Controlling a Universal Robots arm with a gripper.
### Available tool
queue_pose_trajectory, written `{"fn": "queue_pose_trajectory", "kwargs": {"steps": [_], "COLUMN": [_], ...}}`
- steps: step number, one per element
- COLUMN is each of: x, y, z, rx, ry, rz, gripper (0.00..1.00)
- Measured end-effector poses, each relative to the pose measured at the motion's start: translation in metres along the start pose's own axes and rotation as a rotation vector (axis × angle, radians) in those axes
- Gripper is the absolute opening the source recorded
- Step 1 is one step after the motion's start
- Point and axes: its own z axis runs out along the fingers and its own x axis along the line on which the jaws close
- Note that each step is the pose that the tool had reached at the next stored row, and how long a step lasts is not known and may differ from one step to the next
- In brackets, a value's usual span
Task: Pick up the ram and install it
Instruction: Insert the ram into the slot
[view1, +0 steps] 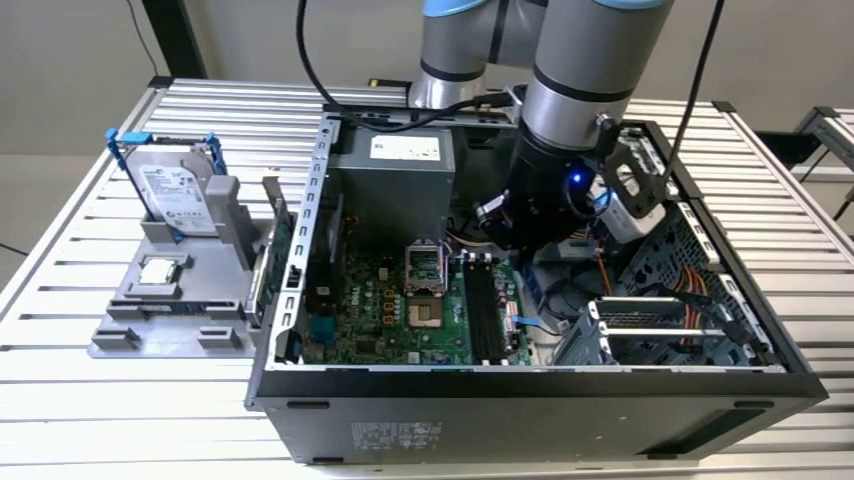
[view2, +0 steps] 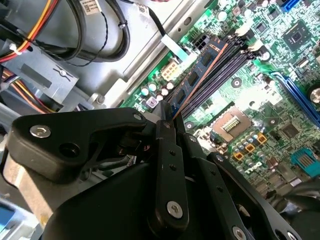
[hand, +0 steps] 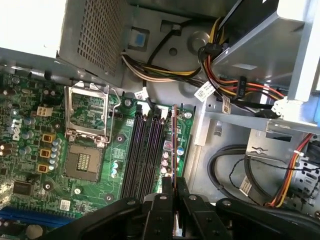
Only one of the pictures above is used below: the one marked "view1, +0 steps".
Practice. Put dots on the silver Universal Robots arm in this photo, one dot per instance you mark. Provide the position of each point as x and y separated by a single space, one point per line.
581 75

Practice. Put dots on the black RAM slot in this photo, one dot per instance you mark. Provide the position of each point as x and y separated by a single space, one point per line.
476 310
484 310
492 310

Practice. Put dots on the thin metal locking lever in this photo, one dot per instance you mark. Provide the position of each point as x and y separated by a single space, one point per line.
444 272

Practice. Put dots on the grey power supply unit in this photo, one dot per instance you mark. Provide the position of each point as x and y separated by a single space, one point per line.
394 200

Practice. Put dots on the grey metal disk bay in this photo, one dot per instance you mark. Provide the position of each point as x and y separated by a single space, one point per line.
581 340

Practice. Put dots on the CPU socket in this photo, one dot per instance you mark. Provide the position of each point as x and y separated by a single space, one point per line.
427 314

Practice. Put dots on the yellow-tipped black plug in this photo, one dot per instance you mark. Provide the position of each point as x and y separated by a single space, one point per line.
375 82

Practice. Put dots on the green motherboard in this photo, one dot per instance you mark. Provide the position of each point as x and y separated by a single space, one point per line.
360 320

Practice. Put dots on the small aluminium slat table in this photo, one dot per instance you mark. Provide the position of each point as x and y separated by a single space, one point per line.
827 145

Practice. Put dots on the black open PC case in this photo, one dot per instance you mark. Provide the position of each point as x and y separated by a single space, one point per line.
534 430

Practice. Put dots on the grey plastic parts rack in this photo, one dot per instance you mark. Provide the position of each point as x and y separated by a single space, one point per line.
200 260

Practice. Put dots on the hard disk in blue carrier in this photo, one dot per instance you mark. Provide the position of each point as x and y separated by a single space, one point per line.
170 185

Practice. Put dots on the silver CPU chip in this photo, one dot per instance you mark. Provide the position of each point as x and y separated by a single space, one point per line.
160 269

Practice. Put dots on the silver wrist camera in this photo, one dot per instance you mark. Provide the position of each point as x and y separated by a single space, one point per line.
634 222
492 207

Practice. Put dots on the graphics card with metal bracket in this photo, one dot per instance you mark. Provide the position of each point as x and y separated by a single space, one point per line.
280 235

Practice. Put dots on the black vertical frame post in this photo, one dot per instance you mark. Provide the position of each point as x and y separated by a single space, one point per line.
170 40

